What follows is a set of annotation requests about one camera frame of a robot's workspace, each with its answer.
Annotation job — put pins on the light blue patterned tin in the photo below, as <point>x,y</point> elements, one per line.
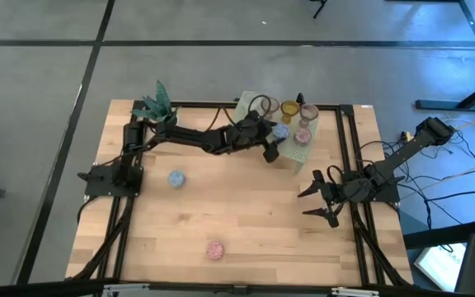
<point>176,179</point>

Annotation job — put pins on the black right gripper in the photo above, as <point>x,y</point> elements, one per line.
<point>332,196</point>

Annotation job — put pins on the white lit screen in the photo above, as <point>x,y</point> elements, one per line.
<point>439,264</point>

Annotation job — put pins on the dark blue patterned tin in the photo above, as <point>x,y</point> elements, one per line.
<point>281,131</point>

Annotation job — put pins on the black desk base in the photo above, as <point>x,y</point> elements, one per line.
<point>439,105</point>

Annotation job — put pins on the amber glass candle holder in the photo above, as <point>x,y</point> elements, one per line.
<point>289,108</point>

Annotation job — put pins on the green snake plant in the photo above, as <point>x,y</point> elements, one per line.
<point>159,105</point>

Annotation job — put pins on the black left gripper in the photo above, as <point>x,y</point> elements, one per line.
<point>258,134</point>

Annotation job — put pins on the green perforated metal shelf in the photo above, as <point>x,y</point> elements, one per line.
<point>299,152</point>

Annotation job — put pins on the white plant pot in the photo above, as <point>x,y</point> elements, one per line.
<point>176,121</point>

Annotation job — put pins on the black floor bar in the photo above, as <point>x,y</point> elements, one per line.
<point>435,237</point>

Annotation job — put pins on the pink patterned tin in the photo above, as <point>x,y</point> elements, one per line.
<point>215,250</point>

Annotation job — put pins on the silver camera mount bar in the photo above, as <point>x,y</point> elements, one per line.
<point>353,292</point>

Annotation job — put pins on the yellow power strip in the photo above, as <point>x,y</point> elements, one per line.
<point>406,136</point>

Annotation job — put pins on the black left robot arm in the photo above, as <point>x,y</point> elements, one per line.
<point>192,138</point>

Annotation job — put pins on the purple glass candle holder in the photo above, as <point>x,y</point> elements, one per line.
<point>308,112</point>

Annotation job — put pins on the pink glass candle holder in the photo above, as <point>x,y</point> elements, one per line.
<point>272,108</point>

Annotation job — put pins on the purple patterned tin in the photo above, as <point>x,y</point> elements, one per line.
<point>302,136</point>

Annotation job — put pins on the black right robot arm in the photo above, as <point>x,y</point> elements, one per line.
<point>406,150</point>

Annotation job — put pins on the black tripod leg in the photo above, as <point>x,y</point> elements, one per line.
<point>320,8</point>

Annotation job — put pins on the black aluminium table frame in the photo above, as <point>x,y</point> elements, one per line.
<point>204,104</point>

